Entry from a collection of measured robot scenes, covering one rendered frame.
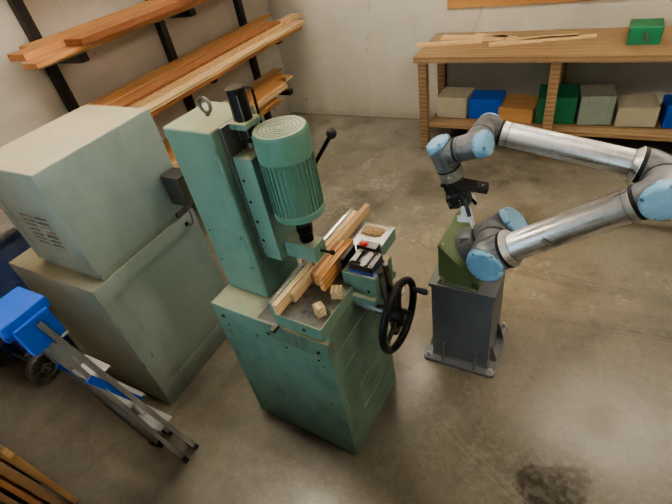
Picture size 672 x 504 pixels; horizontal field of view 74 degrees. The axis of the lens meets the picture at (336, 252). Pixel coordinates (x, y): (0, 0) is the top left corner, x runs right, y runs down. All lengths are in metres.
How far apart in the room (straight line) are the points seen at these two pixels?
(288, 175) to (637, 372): 1.98
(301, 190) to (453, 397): 1.41
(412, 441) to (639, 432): 0.98
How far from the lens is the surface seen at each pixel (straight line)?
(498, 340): 2.61
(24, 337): 1.74
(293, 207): 1.44
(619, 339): 2.78
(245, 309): 1.83
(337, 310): 1.59
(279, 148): 1.33
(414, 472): 2.22
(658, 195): 1.57
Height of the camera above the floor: 2.03
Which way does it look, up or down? 39 degrees down
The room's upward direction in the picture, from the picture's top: 12 degrees counter-clockwise
